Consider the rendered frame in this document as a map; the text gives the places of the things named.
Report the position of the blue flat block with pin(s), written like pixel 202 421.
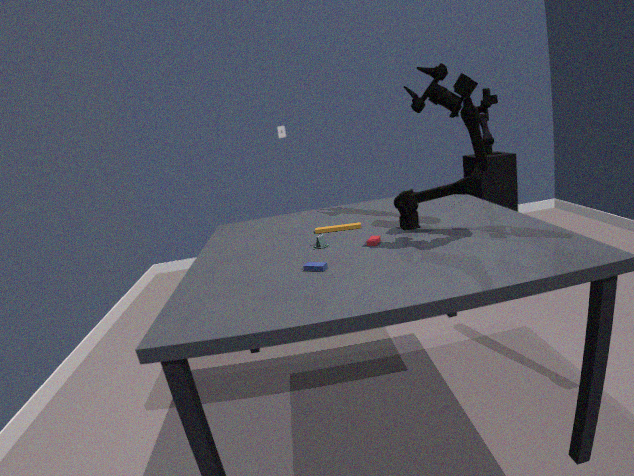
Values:
pixel 315 266

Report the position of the yellow bar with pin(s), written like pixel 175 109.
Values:
pixel 338 228

